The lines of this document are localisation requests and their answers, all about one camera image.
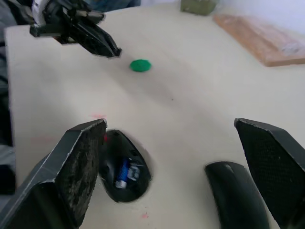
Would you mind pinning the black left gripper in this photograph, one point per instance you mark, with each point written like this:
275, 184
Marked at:
56, 21

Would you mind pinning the olive green box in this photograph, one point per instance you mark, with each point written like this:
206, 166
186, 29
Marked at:
197, 6

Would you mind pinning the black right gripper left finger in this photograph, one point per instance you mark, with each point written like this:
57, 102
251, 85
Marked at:
71, 176

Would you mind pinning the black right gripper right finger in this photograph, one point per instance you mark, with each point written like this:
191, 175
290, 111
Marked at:
274, 167

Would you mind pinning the blue AA battery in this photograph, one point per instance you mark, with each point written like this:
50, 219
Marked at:
123, 173

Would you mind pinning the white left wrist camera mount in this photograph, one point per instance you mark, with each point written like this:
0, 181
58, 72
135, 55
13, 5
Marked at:
38, 12

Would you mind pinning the black mouse base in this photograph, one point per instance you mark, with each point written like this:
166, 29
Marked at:
112, 155

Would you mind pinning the black mouse cover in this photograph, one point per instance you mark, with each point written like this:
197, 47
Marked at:
236, 195

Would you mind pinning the green round disc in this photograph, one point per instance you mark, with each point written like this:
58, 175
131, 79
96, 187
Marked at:
140, 65

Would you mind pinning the wooden board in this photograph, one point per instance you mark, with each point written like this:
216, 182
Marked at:
262, 40

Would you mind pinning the small silver USB receiver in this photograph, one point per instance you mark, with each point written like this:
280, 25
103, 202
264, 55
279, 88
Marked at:
134, 173

